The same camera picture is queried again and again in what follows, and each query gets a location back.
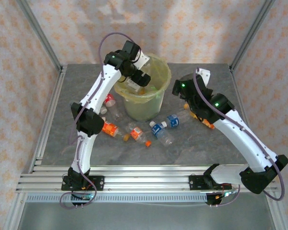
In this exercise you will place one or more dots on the small circuit board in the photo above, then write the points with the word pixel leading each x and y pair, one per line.
pixel 85 197
pixel 226 194

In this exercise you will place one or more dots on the yellow plastic bin liner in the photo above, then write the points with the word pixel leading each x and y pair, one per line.
pixel 162 62

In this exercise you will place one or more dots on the aluminium frame post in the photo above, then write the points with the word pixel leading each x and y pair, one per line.
pixel 277 213
pixel 38 33
pixel 14 213
pixel 252 33

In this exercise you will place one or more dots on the translucent green plastic bin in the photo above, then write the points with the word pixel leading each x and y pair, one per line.
pixel 141 110

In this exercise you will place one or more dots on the blue label water bottle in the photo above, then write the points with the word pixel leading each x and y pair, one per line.
pixel 172 121
pixel 158 129

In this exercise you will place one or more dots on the clear bottle white barcode label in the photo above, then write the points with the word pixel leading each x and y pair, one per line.
pixel 131 83

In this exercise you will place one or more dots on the orange label bottle yellow cap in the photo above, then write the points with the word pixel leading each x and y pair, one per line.
pixel 109 128

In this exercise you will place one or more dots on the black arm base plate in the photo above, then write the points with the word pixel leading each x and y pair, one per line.
pixel 194 182
pixel 99 183

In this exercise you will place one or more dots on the aluminium mounting rail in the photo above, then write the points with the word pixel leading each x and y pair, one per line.
pixel 146 182

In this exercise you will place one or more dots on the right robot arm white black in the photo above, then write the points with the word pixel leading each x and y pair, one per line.
pixel 244 141

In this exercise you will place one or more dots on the red label cola bottle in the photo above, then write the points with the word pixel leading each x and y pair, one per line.
pixel 109 100

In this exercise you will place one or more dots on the aluminium side rail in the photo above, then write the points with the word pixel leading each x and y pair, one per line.
pixel 49 115
pixel 236 91

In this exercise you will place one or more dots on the orange juice bottle yellow label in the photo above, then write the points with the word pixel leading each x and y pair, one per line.
pixel 206 123

